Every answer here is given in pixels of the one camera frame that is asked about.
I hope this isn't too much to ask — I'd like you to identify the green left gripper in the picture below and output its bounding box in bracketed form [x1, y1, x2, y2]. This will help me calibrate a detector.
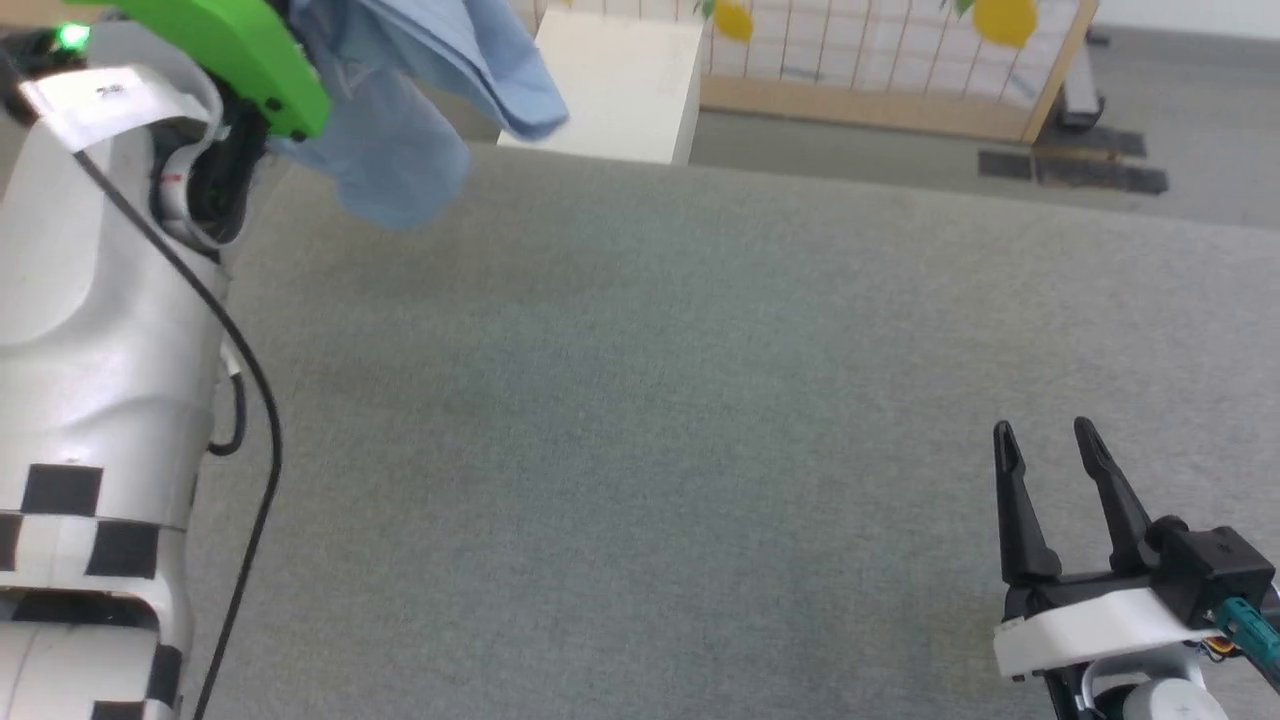
[60, 0, 332, 141]

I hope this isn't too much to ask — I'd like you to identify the grey metal stand foot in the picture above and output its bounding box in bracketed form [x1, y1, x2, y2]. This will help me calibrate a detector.
[1058, 28, 1111, 131]

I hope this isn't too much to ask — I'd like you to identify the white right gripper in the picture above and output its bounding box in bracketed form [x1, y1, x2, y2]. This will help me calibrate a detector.
[993, 417, 1217, 684]

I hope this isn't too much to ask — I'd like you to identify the white rectangular box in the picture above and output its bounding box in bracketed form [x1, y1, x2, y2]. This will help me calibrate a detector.
[497, 10, 705, 166]

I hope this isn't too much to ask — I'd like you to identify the short looped black cable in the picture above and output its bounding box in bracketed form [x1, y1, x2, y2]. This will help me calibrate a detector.
[207, 370, 248, 458]

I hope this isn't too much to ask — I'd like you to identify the long black floor mat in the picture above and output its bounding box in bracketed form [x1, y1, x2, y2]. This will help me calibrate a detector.
[1035, 125, 1169, 195]

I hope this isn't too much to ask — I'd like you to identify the light blue sweatshirt white hood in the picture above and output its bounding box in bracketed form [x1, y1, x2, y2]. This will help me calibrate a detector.
[268, 0, 571, 231]

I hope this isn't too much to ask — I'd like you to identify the long thin black cable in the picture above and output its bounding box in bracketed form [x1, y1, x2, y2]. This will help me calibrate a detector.
[70, 145, 285, 720]

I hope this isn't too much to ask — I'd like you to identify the teal cable connector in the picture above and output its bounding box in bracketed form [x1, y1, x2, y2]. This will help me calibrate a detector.
[1213, 598, 1280, 669]

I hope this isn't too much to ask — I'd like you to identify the lemon print grid screen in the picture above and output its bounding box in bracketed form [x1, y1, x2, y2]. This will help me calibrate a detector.
[520, 0, 1101, 144]

